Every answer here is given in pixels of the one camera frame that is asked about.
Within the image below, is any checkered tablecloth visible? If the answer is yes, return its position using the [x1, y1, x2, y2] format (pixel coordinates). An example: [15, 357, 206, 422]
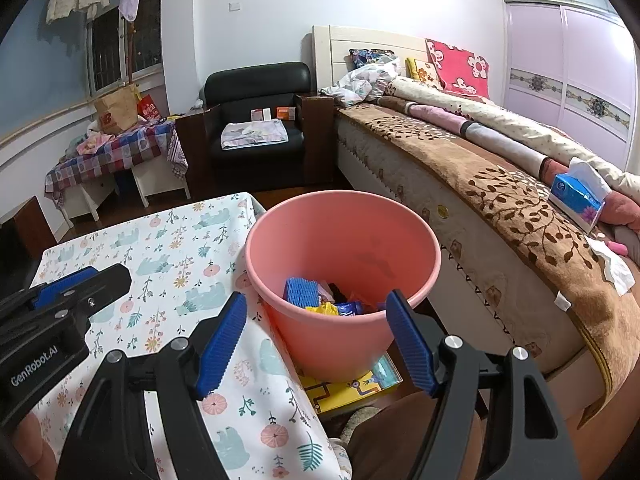
[44, 120, 189, 207]

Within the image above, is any red gift bag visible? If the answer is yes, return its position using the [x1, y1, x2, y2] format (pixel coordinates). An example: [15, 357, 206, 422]
[137, 95, 162, 122]

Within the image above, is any blue foam net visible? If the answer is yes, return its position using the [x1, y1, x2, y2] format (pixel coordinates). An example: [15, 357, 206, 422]
[284, 277, 329, 309]

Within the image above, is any lilac wardrobe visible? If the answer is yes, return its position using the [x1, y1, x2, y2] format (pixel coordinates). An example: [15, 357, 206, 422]
[500, 0, 638, 173]

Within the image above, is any yellow floral pillow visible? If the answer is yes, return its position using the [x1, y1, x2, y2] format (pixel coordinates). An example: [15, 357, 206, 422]
[405, 56, 446, 90]

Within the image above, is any white paper tissue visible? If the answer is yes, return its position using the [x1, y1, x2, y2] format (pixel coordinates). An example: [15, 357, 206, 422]
[585, 237, 636, 297]

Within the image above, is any large blue window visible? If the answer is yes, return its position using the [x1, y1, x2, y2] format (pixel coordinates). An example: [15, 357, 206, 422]
[0, 0, 91, 136]

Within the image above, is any white crumpled quilt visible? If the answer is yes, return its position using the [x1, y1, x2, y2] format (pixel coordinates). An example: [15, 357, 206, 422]
[320, 57, 403, 107]

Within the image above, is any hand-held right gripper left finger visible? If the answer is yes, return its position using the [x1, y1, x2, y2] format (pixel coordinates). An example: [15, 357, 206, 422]
[55, 290, 248, 480]

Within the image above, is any pink plastic bucket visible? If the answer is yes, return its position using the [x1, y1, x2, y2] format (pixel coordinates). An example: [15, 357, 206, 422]
[243, 189, 442, 383]

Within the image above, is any person's brown trouser leg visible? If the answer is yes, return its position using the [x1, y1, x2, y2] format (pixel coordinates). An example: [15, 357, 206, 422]
[345, 387, 486, 480]

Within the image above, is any bed with blankets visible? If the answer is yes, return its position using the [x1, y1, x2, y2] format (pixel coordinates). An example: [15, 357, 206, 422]
[334, 102, 640, 428]

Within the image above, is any pink floral pillow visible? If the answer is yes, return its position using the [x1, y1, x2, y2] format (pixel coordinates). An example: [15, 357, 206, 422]
[425, 38, 491, 98]

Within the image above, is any blue tissue box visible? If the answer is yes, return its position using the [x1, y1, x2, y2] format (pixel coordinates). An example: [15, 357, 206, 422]
[548, 156, 613, 234]

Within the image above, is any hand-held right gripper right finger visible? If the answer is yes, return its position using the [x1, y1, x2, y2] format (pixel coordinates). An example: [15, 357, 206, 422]
[385, 289, 583, 480]

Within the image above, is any white bed headboard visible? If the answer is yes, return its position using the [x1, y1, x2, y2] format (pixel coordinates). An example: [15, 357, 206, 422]
[311, 25, 431, 93]

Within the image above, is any yellow book under bucket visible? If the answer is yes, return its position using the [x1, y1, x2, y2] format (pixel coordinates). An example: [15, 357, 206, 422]
[297, 352, 405, 415]

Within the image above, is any wooden coat rack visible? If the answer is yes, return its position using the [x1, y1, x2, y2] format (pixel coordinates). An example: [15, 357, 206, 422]
[119, 0, 151, 91]

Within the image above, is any white cabinet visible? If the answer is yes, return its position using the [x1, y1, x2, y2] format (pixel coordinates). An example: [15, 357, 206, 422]
[60, 176, 121, 231]
[131, 157, 192, 208]

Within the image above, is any barred window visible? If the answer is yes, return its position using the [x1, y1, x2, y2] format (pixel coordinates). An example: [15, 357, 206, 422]
[86, 0, 163, 98]

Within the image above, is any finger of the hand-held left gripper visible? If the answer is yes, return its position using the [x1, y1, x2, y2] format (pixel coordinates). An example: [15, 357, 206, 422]
[27, 266, 100, 311]
[47, 262, 133, 328]

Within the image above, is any rolled pink cream quilt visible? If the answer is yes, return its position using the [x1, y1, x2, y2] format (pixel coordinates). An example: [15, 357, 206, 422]
[377, 76, 640, 233]

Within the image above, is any brown paper bag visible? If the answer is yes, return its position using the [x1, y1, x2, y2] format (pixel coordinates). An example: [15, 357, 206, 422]
[94, 85, 141, 134]

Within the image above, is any pale purple hanging garment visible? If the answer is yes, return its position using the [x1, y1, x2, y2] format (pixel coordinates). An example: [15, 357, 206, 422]
[118, 0, 151, 23]

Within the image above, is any person's left hand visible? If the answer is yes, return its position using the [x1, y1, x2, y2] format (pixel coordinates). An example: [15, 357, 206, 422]
[10, 410, 57, 480]

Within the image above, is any floral tablecloth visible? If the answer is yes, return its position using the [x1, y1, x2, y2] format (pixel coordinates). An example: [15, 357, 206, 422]
[27, 191, 351, 480]

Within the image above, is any dark printed pillow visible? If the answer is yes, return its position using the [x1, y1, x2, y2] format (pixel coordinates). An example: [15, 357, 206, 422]
[348, 48, 396, 71]

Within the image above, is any pink cloth pile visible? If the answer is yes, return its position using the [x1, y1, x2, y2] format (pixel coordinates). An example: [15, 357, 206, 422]
[75, 132, 116, 157]

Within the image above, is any black leather armchair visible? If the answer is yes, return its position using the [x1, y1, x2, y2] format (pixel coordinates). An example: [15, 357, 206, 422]
[175, 61, 336, 193]
[0, 195, 58, 291]

